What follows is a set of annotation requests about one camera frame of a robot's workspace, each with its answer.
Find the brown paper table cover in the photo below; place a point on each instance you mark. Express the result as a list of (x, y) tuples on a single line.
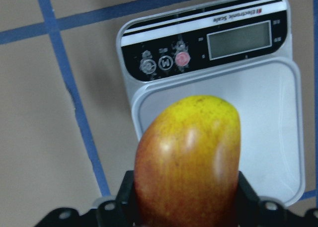
[(66, 134)]

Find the white digital kitchen scale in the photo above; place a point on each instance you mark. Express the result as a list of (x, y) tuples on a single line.
[(237, 50)]

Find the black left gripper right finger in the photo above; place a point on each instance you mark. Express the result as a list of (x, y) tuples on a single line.
[(248, 204)]

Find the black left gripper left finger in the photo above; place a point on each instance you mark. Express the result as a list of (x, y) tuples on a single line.
[(125, 200)]

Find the red yellow mango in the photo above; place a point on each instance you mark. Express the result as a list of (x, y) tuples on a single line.
[(186, 165)]

